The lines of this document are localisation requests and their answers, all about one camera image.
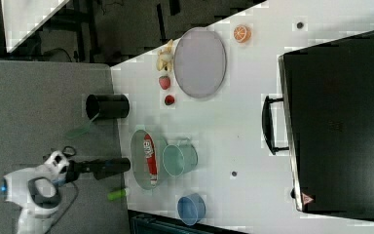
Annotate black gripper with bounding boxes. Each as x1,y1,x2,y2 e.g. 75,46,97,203
65,160,109,183

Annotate red felt ketchup bottle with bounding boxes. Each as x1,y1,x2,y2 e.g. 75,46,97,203
143,134,158,186

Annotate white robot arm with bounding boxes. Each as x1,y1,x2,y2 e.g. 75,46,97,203
1,150,107,234

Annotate green marker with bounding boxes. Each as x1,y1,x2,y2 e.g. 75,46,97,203
107,188,131,201

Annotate green spatula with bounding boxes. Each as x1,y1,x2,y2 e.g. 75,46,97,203
65,114,98,138

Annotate black cylindrical holder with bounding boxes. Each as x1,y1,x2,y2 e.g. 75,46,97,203
86,95,130,120

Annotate dark blue crate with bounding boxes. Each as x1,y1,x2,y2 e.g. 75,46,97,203
130,213,215,234

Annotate teal metal cup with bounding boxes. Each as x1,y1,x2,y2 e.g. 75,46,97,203
162,137,198,177

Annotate small dark strawberry toy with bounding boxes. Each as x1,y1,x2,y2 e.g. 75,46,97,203
165,95,175,105

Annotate blue plastic cup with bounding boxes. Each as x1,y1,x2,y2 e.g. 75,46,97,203
177,193,206,226

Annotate large red strawberry toy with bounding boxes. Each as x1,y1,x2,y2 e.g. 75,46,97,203
159,76,170,90

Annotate peeled banana toy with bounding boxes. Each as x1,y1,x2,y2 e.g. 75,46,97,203
156,39,173,71

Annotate grey oval plate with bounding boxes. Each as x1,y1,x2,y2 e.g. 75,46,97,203
173,27,227,98

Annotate orange slice toy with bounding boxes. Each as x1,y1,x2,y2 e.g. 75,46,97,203
234,24,251,43

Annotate black toaster oven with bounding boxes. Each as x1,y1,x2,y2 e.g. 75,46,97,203
278,30,374,221

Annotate black cable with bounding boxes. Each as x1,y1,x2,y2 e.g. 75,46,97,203
43,181,80,234

